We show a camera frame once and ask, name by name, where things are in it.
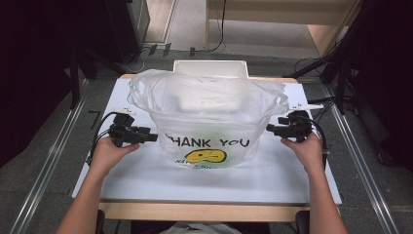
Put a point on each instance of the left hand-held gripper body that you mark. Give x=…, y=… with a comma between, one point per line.
x=125, y=131

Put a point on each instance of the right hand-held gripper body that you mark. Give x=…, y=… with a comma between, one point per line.
x=297, y=126

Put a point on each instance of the clear plastic bag yellow smiley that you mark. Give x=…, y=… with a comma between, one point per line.
x=207, y=107

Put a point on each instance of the white plastic bin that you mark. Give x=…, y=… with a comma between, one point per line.
x=211, y=68

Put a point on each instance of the person's right hand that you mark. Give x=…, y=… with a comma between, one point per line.
x=307, y=152

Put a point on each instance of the person's left hand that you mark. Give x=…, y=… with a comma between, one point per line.
x=108, y=156

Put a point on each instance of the black tripod stand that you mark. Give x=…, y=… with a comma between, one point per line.
x=341, y=81

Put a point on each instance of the black metal stand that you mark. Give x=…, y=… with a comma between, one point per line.
x=74, y=78

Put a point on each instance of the small black floor plug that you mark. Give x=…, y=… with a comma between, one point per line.
x=192, y=52

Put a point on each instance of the black cabinet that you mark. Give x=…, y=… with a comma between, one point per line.
x=128, y=29

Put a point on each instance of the person's grey shirt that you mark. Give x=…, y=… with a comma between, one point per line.
x=201, y=228

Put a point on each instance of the light wooden shelf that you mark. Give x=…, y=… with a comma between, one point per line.
x=276, y=13

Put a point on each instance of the metal floor rail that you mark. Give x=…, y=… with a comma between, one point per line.
x=48, y=159
x=360, y=162

